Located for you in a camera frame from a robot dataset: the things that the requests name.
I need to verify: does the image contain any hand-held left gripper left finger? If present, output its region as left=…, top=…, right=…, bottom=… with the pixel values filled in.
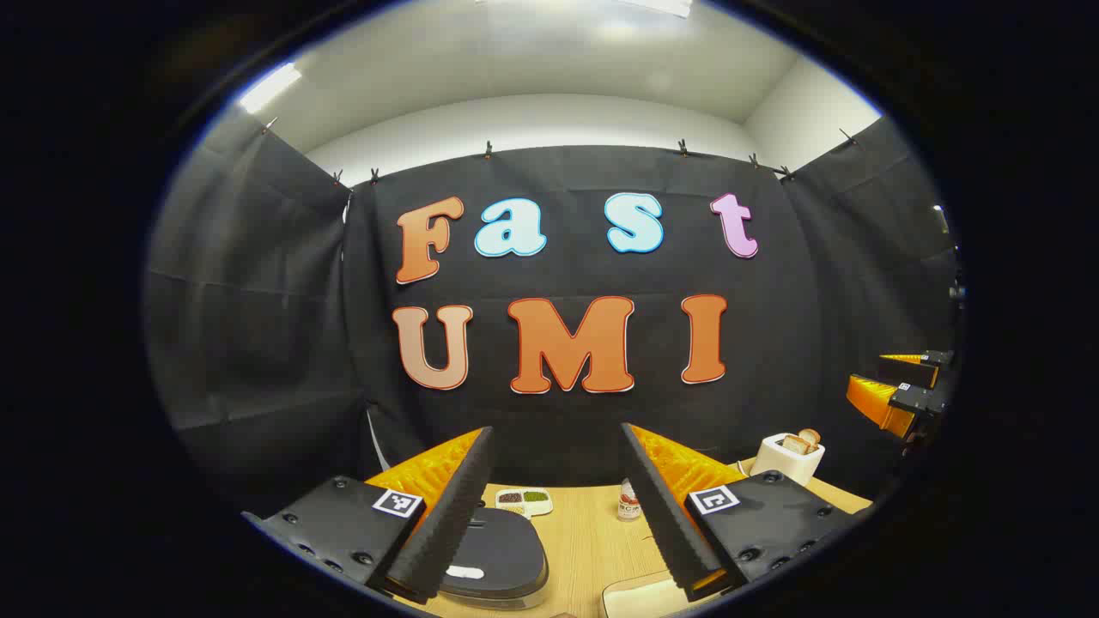
left=242, top=427, right=496, bottom=604

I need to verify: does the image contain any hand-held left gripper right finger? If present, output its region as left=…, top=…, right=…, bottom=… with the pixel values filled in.
left=621, top=422, right=859, bottom=602

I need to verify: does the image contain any dark grey rice cooker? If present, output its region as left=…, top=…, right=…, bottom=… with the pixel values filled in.
left=438, top=506, right=550, bottom=610

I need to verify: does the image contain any clear tray of rice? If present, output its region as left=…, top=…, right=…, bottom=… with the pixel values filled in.
left=599, top=571, right=688, bottom=618

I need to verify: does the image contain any white divided bean dish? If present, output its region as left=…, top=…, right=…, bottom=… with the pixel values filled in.
left=495, top=487, right=554, bottom=518

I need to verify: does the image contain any white toaster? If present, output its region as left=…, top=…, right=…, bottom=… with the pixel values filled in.
left=750, top=432, right=827, bottom=486

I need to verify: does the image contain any row of black cloth clips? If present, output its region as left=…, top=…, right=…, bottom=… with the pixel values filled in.
left=264, top=117, right=858, bottom=185

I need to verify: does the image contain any ceiling light panel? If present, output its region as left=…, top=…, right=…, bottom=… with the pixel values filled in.
left=238, top=62, right=303, bottom=114

